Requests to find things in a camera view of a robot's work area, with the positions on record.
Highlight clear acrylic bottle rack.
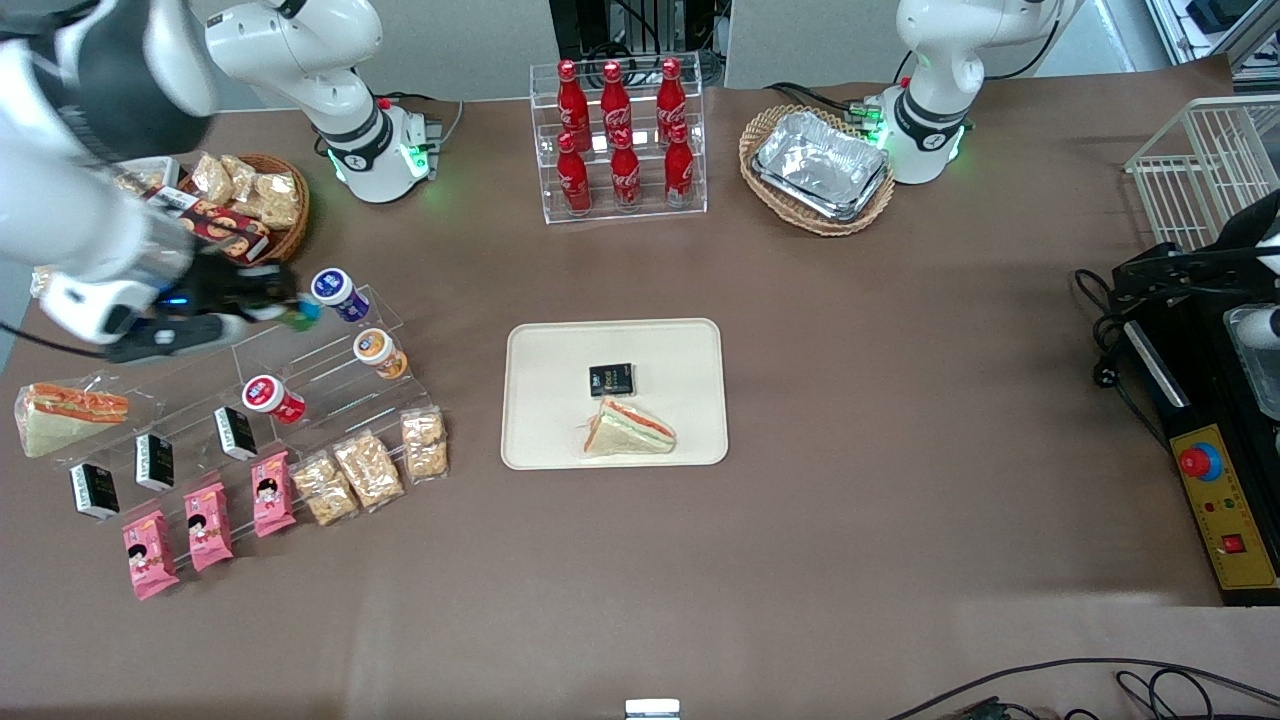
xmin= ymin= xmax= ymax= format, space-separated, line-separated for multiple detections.
xmin=530 ymin=52 xmax=708 ymax=225

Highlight clear plastic container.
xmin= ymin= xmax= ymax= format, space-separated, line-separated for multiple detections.
xmin=1224 ymin=305 xmax=1280 ymax=422

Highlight white plastic bin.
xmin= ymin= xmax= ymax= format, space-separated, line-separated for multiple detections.
xmin=108 ymin=157 xmax=182 ymax=197

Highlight wrapped triangle sandwich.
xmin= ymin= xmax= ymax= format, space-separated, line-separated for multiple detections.
xmin=14 ymin=385 xmax=132 ymax=459
xmin=580 ymin=396 xmax=678 ymax=459

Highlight clear acrylic stepped shelf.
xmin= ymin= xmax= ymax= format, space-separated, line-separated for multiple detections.
xmin=48 ymin=285 xmax=443 ymax=523

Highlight aluminium foil tray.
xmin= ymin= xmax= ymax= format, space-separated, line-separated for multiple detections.
xmin=751 ymin=110 xmax=892 ymax=224

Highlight cream plastic tray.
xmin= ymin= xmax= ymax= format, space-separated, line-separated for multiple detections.
xmin=500 ymin=318 xmax=730 ymax=471

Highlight looped black cable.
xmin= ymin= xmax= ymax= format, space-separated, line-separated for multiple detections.
xmin=1115 ymin=668 xmax=1236 ymax=720

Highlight clear nut snack bag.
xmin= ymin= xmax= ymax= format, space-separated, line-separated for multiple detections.
xmin=332 ymin=430 xmax=406 ymax=514
xmin=290 ymin=452 xmax=360 ymax=528
xmin=400 ymin=405 xmax=449 ymax=485

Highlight black power cable with plug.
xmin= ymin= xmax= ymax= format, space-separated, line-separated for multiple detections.
xmin=1074 ymin=265 xmax=1173 ymax=453

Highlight grey arm base cable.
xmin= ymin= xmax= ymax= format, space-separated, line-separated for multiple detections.
xmin=380 ymin=90 xmax=467 ymax=153

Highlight long black cable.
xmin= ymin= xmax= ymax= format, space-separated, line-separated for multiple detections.
xmin=885 ymin=657 xmax=1280 ymax=720

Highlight light wicker basket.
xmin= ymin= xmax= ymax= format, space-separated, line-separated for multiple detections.
xmin=739 ymin=104 xmax=897 ymax=237

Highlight brown wicker basket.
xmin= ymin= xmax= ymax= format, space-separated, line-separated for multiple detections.
xmin=178 ymin=152 xmax=312 ymax=267

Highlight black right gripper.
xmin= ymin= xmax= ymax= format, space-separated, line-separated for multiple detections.
xmin=163 ymin=254 xmax=300 ymax=324

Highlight orange gum bottle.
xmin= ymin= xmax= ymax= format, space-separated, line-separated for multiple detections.
xmin=352 ymin=328 xmax=409 ymax=381

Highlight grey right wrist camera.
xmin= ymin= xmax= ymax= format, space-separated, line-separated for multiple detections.
xmin=103 ymin=313 xmax=241 ymax=365

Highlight white wire basket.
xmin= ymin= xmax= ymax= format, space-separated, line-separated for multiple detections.
xmin=1125 ymin=95 xmax=1280 ymax=253

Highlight pink snack pack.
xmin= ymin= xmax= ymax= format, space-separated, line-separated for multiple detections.
xmin=122 ymin=508 xmax=182 ymax=602
xmin=250 ymin=450 xmax=298 ymax=539
xmin=183 ymin=481 xmax=236 ymax=573

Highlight black yellow control box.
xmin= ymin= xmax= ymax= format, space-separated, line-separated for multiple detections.
xmin=1123 ymin=300 xmax=1280 ymax=608

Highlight black equipment rack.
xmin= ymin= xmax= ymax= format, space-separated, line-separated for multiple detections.
xmin=548 ymin=0 xmax=731 ymax=89

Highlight black arm base cable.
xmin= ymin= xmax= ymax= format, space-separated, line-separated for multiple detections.
xmin=765 ymin=80 xmax=873 ymax=126

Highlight aluminium frame with gear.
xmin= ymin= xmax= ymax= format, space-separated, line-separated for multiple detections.
xmin=1145 ymin=0 xmax=1280 ymax=96

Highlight red cola bottle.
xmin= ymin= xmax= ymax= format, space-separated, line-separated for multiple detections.
xmin=663 ymin=122 xmax=697 ymax=208
xmin=556 ymin=60 xmax=592 ymax=151
xmin=656 ymin=57 xmax=690 ymax=146
xmin=556 ymin=132 xmax=594 ymax=216
xmin=609 ymin=128 xmax=644 ymax=211
xmin=599 ymin=62 xmax=634 ymax=151

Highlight red cookie box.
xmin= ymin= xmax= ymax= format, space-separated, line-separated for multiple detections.
xmin=150 ymin=188 xmax=272 ymax=264

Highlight red gum bottle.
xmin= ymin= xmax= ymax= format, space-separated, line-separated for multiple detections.
xmin=241 ymin=375 xmax=307 ymax=425

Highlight blue gum bottle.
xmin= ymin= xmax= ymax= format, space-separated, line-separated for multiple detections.
xmin=310 ymin=267 xmax=373 ymax=324

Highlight red emergency stop button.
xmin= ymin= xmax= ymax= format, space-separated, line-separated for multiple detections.
xmin=1178 ymin=440 xmax=1224 ymax=482

